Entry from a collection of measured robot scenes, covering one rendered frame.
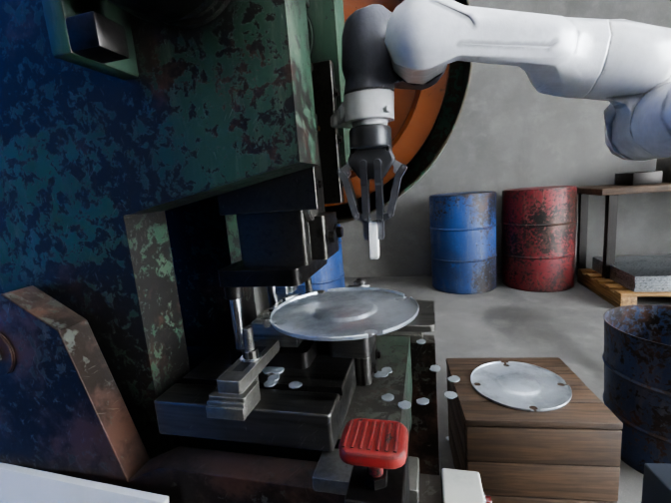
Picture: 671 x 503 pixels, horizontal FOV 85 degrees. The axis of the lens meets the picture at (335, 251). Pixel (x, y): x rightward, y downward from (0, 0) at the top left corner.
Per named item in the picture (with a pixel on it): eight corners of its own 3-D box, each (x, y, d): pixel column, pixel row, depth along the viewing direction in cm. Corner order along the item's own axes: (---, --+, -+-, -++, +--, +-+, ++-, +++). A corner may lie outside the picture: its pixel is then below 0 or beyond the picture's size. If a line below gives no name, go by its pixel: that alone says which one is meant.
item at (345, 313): (288, 356, 54) (287, 351, 54) (261, 303, 81) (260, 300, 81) (450, 319, 63) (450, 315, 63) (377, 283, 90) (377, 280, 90)
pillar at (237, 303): (249, 344, 71) (240, 274, 68) (244, 349, 69) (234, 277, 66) (239, 344, 71) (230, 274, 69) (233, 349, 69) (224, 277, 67)
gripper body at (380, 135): (341, 126, 62) (344, 181, 64) (391, 121, 60) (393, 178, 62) (350, 131, 69) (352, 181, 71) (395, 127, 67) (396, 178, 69)
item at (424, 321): (435, 358, 77) (433, 297, 75) (437, 396, 64) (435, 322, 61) (323, 354, 83) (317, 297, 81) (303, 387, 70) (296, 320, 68)
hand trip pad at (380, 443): (410, 479, 42) (407, 419, 41) (408, 526, 36) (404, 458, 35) (351, 472, 44) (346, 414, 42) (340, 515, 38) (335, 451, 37)
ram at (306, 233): (348, 250, 78) (337, 104, 73) (331, 264, 63) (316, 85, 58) (274, 252, 82) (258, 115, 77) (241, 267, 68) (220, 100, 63)
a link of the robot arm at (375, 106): (391, 85, 58) (392, 120, 59) (396, 101, 70) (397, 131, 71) (317, 94, 61) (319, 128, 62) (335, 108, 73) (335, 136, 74)
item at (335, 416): (375, 330, 96) (373, 308, 95) (334, 453, 53) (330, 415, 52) (270, 328, 103) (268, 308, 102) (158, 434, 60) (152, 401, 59)
